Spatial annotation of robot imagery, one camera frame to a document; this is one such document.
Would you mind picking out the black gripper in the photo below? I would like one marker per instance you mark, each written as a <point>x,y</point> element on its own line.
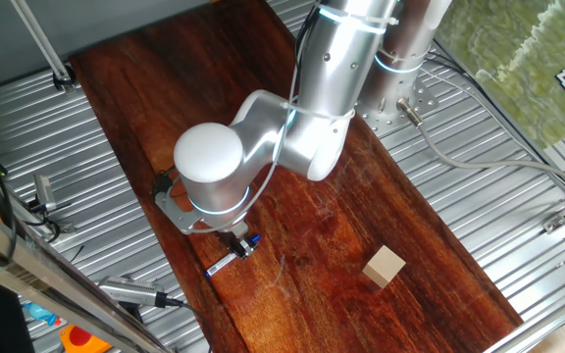
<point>233,236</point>

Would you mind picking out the blue and white marker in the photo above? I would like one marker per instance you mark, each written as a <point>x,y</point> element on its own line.
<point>221,266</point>

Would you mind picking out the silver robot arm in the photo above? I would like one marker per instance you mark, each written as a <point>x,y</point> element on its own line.
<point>331,73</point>

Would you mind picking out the brown wooden board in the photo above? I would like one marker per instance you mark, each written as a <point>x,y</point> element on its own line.
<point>312,274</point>

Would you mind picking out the black marker on right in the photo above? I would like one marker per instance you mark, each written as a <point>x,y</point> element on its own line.
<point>125,291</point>

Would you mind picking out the light wooden block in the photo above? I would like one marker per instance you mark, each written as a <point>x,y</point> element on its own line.
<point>385,265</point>

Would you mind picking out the orange emergency stop button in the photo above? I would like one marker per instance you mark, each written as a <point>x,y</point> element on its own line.
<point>81,339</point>

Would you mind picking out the green marbled mat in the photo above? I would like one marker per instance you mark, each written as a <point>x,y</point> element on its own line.
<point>508,49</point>

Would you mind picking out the grey metal camera bracket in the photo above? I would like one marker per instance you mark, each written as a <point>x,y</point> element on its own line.
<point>174,216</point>

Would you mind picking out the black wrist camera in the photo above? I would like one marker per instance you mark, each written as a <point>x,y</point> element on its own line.
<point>161,186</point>

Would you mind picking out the silver depth camera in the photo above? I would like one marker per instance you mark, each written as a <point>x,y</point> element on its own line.
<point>44,193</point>

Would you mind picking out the steel frame rail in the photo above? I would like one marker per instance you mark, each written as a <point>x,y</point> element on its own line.
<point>17,255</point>

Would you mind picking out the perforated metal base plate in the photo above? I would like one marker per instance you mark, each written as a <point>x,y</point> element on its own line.
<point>425,98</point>

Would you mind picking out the grey metal camera stand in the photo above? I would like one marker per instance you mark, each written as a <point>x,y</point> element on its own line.
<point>42,44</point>

